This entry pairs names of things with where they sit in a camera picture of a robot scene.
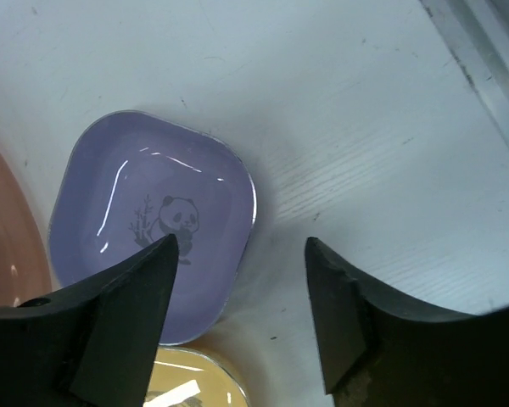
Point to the purple square dish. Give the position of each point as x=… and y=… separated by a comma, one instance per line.
x=133, y=178

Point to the yellow square dish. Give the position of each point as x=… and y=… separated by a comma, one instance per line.
x=187, y=377

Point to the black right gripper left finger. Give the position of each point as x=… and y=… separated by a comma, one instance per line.
x=92, y=343

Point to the pink translucent plastic bin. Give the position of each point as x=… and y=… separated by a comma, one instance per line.
x=24, y=271

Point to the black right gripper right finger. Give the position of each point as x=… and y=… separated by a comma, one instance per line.
x=379, y=346

